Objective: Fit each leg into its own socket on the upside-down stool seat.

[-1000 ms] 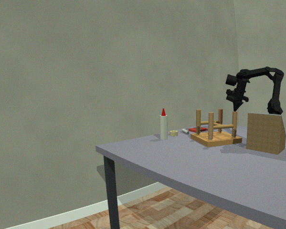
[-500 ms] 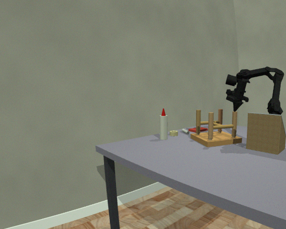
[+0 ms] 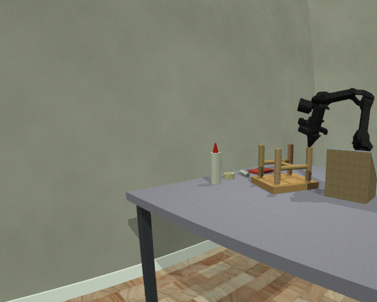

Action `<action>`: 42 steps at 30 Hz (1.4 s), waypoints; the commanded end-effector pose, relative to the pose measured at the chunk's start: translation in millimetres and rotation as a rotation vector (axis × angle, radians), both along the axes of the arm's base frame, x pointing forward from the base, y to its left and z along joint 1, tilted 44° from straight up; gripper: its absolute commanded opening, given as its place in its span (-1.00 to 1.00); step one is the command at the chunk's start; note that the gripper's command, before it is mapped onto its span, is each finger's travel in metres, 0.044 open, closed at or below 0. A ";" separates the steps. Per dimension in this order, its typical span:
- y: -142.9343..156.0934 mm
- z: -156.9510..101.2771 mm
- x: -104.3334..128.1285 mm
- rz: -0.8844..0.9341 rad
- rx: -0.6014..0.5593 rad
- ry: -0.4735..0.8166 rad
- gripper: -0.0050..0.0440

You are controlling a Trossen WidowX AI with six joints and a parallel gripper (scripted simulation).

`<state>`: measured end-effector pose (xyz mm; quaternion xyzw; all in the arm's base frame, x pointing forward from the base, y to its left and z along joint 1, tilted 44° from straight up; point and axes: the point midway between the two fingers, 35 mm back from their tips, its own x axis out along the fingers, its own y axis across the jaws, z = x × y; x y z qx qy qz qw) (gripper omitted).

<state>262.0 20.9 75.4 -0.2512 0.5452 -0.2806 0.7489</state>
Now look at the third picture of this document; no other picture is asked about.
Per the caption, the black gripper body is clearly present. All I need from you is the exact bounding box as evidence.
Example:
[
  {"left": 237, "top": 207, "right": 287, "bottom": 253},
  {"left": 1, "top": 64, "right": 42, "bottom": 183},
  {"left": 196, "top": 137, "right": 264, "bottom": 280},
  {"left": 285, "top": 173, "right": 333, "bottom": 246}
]
[{"left": 298, "top": 115, "right": 328, "bottom": 135}]

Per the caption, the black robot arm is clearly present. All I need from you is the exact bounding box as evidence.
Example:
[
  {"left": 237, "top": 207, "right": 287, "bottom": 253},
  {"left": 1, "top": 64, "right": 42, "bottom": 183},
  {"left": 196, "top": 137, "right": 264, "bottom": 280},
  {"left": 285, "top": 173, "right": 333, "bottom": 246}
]
[{"left": 297, "top": 88, "right": 374, "bottom": 151}]

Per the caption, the tan wooden stool seat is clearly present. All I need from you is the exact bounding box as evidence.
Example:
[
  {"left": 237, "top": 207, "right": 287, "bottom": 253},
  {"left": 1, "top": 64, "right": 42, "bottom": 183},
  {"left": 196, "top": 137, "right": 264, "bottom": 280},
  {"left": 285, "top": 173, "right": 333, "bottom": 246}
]
[{"left": 251, "top": 173, "right": 319, "bottom": 194}]

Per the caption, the beige ring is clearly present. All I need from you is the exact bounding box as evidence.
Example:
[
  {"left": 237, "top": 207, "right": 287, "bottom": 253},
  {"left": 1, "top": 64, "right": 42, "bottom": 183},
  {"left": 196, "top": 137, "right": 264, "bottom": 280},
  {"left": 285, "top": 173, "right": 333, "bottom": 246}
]
[{"left": 223, "top": 172, "right": 235, "bottom": 180}]

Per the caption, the white bottle with red cone cap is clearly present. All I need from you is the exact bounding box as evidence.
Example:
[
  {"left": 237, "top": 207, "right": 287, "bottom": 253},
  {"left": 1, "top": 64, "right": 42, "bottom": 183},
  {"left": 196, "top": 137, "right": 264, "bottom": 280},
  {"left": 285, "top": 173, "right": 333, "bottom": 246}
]
[{"left": 210, "top": 143, "right": 221, "bottom": 184}]

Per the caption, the tan wooden stool leg frame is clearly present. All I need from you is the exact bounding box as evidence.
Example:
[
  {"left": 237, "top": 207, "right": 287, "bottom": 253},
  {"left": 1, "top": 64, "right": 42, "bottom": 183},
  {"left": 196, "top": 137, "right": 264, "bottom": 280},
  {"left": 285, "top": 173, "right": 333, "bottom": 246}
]
[{"left": 258, "top": 144, "right": 313, "bottom": 185}]

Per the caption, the red flat rectangular block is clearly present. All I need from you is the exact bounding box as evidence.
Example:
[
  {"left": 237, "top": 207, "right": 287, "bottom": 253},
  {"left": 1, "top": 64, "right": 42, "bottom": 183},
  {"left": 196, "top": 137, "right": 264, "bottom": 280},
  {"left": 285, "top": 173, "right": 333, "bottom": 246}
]
[{"left": 249, "top": 168, "right": 274, "bottom": 175}]

